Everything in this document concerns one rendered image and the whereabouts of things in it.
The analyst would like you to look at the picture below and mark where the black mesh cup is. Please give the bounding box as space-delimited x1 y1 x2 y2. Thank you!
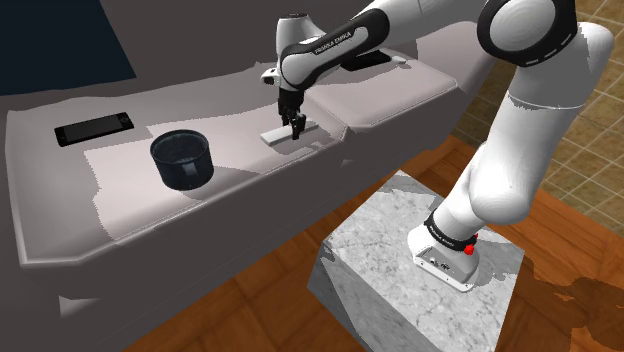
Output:
149 128 216 192

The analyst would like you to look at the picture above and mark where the black flat object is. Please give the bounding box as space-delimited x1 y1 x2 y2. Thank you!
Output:
341 49 394 72

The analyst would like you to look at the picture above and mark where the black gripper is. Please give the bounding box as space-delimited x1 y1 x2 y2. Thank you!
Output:
277 85 308 142

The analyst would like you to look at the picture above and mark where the grey sofa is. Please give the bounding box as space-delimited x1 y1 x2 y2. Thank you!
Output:
0 0 499 352

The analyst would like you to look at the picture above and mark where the white flat remote control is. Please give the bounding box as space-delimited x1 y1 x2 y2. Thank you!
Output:
259 119 321 147

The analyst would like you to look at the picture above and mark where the black phone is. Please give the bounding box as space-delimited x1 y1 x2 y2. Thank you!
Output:
53 111 136 148

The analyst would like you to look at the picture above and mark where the grey marble robot stand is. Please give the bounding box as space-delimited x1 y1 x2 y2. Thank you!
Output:
306 169 527 352

